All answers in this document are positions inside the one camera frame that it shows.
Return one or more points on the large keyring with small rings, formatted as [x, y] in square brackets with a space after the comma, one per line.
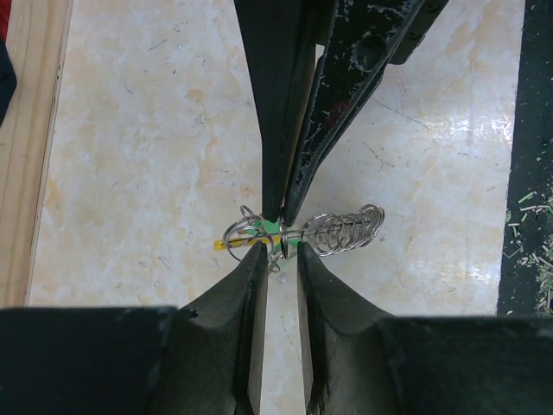
[328, 234]

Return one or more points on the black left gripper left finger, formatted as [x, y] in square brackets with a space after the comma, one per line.
[213, 362]

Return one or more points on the red cloth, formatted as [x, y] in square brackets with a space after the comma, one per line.
[5, 8]

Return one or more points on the wooden clothes rack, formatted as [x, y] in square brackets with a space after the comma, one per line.
[37, 44]

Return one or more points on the dark navy tank top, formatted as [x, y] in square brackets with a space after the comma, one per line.
[8, 81]

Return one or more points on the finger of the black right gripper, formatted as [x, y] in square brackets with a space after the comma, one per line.
[361, 39]
[279, 39]

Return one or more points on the green tagged key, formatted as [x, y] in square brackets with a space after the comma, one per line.
[282, 240]

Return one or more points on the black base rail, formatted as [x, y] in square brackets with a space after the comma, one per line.
[525, 286]

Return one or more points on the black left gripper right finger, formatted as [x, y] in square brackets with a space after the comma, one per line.
[352, 351]

